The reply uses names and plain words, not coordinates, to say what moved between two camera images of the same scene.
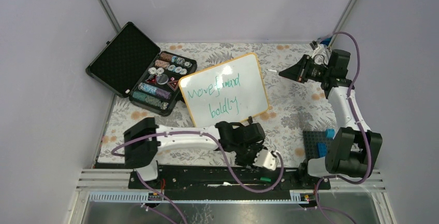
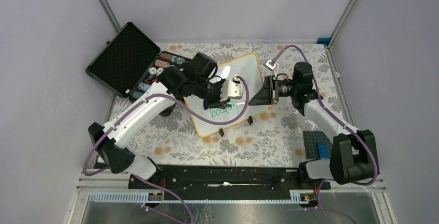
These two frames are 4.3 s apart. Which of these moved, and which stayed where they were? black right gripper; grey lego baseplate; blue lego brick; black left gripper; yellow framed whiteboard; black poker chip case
Moved: black left gripper; black right gripper
Stayed: blue lego brick; grey lego baseplate; black poker chip case; yellow framed whiteboard
